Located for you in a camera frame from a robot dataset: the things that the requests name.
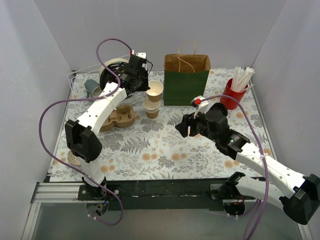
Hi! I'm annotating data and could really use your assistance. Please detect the green paper bag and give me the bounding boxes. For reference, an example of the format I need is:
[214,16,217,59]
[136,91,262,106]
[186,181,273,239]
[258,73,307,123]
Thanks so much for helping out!
[163,40,211,106]

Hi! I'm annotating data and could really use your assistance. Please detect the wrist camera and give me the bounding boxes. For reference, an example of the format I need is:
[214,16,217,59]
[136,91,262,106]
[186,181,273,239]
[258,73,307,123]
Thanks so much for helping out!
[191,95,209,119]
[129,52,147,68]

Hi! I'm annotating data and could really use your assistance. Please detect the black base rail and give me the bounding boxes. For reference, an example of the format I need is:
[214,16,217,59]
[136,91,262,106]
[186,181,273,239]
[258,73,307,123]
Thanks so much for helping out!
[77,178,258,212]

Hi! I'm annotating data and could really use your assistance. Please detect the cardboard cup carrier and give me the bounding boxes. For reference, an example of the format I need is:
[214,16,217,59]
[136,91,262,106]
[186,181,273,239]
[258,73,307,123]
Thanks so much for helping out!
[100,104,136,132]

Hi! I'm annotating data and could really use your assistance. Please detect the white wrapped straws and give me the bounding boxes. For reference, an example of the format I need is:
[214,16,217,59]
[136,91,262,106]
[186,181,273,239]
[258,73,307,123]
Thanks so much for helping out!
[230,66,255,93]

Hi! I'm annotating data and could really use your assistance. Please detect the white wire dish rack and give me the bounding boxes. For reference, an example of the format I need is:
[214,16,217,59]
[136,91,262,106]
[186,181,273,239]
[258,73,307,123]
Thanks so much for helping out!
[67,54,130,113]

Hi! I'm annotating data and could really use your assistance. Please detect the red cup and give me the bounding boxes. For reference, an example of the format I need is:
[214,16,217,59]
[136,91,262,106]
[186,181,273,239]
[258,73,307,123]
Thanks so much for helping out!
[220,78,246,110]

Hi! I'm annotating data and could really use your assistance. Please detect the single paper cup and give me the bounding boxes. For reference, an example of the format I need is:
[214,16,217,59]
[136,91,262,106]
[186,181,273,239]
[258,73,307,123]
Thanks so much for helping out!
[146,80,164,103]

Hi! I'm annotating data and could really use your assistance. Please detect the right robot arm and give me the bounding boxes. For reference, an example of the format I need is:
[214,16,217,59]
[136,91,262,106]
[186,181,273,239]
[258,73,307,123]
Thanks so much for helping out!
[175,101,320,225]

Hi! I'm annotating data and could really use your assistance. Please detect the black plate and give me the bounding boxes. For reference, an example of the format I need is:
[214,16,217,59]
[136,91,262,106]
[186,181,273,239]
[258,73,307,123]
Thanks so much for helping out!
[98,57,133,93]

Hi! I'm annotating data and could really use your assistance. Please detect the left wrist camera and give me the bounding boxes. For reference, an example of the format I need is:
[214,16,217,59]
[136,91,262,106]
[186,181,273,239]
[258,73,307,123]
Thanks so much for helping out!
[129,52,147,68]

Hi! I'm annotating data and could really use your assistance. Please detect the patterned round coaster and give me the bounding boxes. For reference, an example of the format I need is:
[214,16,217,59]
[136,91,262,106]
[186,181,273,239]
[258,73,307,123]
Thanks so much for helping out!
[67,150,81,166]

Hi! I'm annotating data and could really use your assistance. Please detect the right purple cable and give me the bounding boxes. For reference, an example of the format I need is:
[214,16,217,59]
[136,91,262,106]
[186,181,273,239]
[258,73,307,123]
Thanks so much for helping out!
[204,94,272,240]

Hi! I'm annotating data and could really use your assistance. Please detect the grey mug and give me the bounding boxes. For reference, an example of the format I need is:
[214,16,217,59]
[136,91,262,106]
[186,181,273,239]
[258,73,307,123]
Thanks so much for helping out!
[84,79,102,98]

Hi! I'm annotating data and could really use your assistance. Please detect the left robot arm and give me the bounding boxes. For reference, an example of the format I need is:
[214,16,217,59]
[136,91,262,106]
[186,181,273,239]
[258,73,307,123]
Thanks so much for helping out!
[65,52,149,200]

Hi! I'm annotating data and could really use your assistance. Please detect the stack of paper cups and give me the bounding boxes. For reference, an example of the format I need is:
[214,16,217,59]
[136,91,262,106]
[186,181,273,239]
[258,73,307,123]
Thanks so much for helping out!
[143,97,161,119]

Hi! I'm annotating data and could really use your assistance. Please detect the purple cable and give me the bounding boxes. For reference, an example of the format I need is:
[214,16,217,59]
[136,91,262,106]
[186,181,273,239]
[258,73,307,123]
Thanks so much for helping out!
[39,37,136,226]
[204,94,272,240]

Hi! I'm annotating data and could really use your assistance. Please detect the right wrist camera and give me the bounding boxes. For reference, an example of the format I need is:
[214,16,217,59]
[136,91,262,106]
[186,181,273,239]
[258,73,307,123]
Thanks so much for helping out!
[191,95,209,119]

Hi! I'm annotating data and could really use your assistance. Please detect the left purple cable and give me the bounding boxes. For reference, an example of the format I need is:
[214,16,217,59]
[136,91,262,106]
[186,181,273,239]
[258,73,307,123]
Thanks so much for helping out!
[39,37,136,226]

